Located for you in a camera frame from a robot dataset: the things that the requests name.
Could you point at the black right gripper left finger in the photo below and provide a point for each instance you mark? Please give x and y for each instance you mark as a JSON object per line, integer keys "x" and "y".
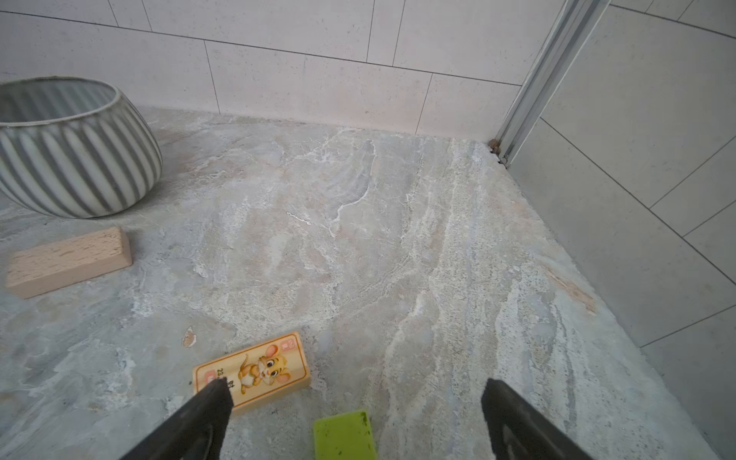
{"x": 196, "y": 431}

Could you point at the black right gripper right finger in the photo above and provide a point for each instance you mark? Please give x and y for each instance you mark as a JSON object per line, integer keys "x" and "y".
{"x": 518, "y": 431}

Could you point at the plain wooden block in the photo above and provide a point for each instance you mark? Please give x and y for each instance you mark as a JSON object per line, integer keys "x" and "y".
{"x": 45, "y": 268}

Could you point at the tiger picture wooden block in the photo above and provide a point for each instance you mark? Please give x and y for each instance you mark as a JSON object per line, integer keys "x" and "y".
{"x": 259, "y": 374}

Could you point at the lime green block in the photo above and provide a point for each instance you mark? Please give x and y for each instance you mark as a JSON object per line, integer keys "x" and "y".
{"x": 345, "y": 436}

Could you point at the aluminium corner profile right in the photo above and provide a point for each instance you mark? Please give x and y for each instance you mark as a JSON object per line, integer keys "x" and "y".
{"x": 571, "y": 29}

